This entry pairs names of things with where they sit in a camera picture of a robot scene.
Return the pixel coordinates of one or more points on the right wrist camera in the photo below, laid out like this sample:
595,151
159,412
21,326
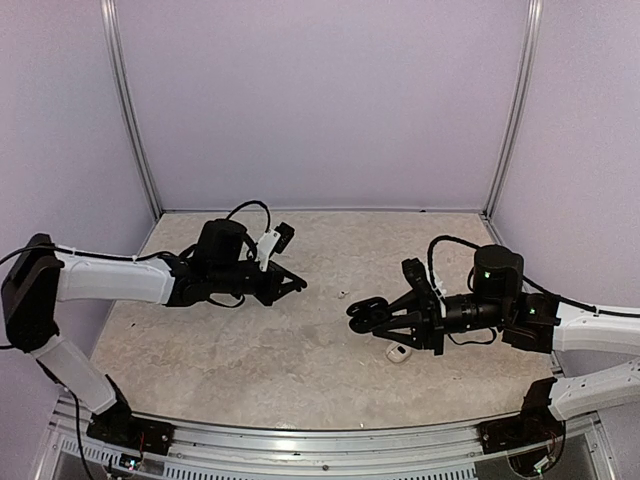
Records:
427,290

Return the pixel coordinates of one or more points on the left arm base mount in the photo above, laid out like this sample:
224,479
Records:
132,432

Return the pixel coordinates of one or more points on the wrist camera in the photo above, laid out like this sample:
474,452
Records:
274,241
427,290

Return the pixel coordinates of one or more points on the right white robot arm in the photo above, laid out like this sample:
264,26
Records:
540,322

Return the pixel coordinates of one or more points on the front aluminium rail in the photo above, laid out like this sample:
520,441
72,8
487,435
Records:
208,451

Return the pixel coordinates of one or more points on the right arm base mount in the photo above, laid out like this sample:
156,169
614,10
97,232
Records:
518,431

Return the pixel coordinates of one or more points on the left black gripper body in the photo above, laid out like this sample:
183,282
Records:
266,294

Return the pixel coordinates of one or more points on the black earbud charging case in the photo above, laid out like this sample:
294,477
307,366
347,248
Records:
367,314

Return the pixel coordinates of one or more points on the white earbud charging case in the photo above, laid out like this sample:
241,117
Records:
397,353

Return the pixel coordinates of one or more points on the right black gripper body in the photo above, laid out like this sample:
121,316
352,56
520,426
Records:
434,329

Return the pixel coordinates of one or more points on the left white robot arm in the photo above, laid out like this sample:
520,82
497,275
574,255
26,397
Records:
225,260

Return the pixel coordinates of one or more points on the right aluminium frame post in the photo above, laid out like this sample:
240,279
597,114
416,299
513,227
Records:
517,107

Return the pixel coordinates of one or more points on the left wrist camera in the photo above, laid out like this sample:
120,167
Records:
274,241

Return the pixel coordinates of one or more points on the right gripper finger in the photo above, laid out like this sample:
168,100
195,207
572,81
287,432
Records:
407,330
404,305

